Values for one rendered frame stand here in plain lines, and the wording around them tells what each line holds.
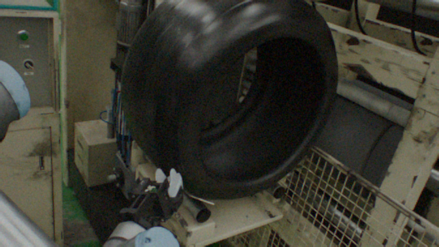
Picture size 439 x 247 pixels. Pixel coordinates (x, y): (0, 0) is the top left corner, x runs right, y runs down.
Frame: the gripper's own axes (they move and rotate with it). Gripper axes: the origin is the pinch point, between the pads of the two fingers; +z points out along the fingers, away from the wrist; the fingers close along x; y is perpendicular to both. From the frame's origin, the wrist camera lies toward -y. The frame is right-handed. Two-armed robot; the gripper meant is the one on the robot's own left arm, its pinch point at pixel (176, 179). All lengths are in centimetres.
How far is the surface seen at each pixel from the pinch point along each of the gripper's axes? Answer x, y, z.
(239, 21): -18.5, 32.0, 13.5
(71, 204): 125, -78, 74
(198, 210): 0.0, -14.7, 5.4
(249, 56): -1, 3, 76
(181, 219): 5.8, -18.2, 5.5
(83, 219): 112, -81, 67
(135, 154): 27.3, -8.6, 23.9
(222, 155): 2.7, -17.8, 36.1
